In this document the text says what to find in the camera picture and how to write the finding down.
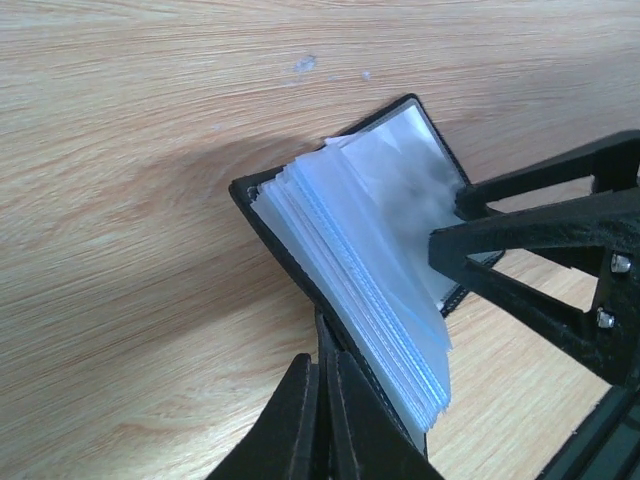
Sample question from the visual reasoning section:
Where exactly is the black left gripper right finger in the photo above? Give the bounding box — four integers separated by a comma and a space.
315, 309, 442, 479

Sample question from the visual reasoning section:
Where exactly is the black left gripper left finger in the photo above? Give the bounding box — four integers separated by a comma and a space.
208, 354, 319, 479

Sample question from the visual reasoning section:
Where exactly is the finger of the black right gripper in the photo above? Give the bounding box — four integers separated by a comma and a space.
456, 130, 639, 221
429, 189, 639, 389

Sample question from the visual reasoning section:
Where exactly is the black card holder wallet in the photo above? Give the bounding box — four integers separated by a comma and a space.
228, 93, 506, 461

